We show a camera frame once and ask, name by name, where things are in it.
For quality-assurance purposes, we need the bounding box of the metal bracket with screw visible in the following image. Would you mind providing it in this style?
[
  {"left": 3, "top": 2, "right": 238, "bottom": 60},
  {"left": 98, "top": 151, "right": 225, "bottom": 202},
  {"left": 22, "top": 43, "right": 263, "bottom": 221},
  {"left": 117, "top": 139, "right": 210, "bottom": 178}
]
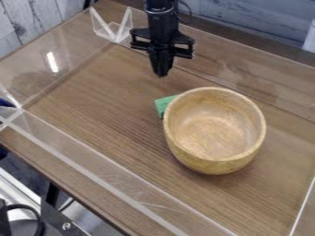
[{"left": 41, "top": 201, "right": 91, "bottom": 236}]

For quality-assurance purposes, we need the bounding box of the green rectangular block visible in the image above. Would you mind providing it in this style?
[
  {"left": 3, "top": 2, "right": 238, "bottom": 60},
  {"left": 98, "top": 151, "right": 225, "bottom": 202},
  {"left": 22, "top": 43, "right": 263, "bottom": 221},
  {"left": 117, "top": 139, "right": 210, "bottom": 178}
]
[{"left": 154, "top": 95, "right": 177, "bottom": 118}]

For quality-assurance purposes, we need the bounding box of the black metal table leg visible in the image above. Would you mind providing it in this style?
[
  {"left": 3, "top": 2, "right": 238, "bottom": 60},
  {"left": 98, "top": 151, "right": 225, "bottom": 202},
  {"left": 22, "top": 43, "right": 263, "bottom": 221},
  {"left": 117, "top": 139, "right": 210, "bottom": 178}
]
[{"left": 46, "top": 183, "right": 61, "bottom": 207}]

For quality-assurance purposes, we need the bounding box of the clear acrylic corner bracket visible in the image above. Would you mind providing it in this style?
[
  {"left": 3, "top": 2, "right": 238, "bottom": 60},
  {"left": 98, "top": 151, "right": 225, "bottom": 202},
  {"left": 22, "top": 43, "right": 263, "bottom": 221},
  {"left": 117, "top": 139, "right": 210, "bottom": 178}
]
[{"left": 89, "top": 7, "right": 134, "bottom": 43}]

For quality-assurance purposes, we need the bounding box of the black cable loop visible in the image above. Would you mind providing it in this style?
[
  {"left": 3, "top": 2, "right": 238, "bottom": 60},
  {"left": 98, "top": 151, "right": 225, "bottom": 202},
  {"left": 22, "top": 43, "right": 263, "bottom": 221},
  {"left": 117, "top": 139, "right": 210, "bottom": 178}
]
[{"left": 0, "top": 203, "right": 47, "bottom": 236}]

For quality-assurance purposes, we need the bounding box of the blue object at edge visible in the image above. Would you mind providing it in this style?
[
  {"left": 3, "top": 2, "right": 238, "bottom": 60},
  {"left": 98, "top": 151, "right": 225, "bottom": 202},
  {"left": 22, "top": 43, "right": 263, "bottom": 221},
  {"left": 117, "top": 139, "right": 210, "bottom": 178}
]
[{"left": 0, "top": 98, "right": 16, "bottom": 108}]

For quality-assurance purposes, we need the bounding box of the clear acrylic tray wall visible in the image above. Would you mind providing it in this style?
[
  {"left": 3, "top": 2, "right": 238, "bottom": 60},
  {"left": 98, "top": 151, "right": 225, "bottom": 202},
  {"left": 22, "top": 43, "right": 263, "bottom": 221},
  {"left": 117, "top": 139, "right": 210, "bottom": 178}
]
[{"left": 0, "top": 10, "right": 315, "bottom": 236}]

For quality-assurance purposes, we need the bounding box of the brown wooden bowl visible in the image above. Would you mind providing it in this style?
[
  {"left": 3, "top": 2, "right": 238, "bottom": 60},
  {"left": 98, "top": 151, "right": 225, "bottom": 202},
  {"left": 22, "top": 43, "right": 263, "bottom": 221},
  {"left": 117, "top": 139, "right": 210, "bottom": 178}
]
[{"left": 165, "top": 87, "right": 267, "bottom": 175}]

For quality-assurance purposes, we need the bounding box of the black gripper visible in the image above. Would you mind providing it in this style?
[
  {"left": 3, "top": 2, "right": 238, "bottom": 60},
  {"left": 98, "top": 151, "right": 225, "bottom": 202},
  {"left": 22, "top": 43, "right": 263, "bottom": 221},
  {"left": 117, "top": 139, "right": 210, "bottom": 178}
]
[{"left": 130, "top": 7, "right": 195, "bottom": 77}]

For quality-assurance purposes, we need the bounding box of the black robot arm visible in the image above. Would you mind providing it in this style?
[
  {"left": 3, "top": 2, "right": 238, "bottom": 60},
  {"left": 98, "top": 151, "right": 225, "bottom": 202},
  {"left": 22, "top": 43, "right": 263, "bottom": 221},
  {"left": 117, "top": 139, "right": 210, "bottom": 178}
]
[{"left": 130, "top": 0, "right": 197, "bottom": 77}]

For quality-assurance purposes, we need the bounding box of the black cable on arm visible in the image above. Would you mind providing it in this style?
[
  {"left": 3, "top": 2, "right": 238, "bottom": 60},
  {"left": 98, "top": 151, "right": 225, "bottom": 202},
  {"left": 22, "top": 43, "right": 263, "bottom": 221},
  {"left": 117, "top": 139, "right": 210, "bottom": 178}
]
[{"left": 175, "top": 0, "right": 195, "bottom": 24}]

